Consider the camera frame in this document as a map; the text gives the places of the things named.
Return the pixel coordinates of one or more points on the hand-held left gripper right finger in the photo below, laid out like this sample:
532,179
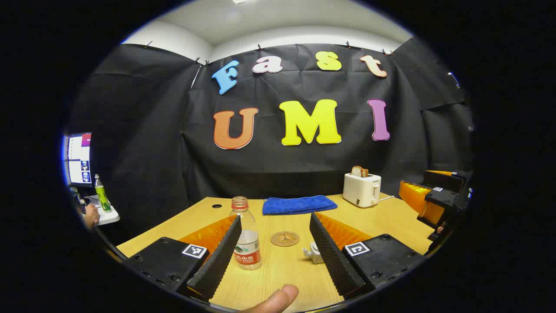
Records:
332,256

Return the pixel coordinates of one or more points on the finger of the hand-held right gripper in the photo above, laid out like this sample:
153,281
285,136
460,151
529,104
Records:
443,198
443,180

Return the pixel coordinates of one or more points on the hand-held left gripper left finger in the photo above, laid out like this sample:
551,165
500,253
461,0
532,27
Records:
217,256

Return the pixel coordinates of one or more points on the white ceramic teacup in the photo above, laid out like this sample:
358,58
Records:
313,254

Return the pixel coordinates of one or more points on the clear plastic water bottle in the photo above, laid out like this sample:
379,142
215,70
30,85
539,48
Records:
246,243

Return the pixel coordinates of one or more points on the round brown coaster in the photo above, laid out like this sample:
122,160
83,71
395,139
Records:
285,238

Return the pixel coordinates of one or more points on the green drink bottle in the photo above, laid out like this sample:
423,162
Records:
103,198

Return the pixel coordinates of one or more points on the blue folded towel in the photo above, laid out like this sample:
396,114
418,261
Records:
299,204

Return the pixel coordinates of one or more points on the white toaster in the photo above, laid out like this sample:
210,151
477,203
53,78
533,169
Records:
360,191

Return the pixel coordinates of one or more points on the toast slice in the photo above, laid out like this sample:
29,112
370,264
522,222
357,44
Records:
359,171

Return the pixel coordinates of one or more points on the white side table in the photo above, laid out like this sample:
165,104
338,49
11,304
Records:
108,216

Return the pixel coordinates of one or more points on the black backdrop cloth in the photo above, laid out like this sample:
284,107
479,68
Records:
152,130

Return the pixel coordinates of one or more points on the computer monitor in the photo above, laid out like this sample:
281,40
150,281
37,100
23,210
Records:
78,161

